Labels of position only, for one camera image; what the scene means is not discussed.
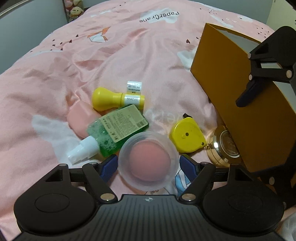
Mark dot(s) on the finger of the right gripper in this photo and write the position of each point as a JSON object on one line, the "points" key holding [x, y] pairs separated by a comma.
{"points": [[255, 86]]}

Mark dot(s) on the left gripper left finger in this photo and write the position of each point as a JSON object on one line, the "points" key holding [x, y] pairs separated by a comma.
{"points": [[95, 176]]}

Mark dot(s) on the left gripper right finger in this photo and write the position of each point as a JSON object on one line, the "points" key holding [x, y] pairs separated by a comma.
{"points": [[202, 177]]}

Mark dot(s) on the blue white small carton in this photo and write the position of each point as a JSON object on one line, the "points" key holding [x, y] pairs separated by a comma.
{"points": [[181, 181]]}

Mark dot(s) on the gold round tin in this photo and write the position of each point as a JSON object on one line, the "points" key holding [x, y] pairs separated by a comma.
{"points": [[221, 149]]}

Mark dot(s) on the green liquid spray bottle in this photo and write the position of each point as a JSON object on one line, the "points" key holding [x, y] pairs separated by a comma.
{"points": [[107, 134]]}

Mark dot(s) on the yellow tape measure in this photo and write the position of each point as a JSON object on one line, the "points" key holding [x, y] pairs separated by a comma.
{"points": [[186, 135]]}

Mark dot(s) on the orange cardboard box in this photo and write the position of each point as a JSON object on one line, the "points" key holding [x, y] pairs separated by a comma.
{"points": [[264, 130]]}

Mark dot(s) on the clear cup with pink sponge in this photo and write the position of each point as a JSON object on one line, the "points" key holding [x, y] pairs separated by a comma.
{"points": [[148, 161]]}

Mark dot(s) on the pink soft case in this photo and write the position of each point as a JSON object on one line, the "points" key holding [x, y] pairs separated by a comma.
{"points": [[80, 117]]}

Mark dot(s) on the yellow bulb-shaped bottle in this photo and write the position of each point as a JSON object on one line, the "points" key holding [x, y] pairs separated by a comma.
{"points": [[104, 99]]}

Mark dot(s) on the pink patterned bed quilt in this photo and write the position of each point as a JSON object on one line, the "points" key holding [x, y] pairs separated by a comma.
{"points": [[137, 47]]}

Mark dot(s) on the stuffed toy hanging column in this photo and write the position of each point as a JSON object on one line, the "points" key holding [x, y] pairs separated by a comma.
{"points": [[73, 9]]}

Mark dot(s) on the dark window with sill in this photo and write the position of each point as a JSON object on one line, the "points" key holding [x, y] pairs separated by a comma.
{"points": [[6, 4]]}

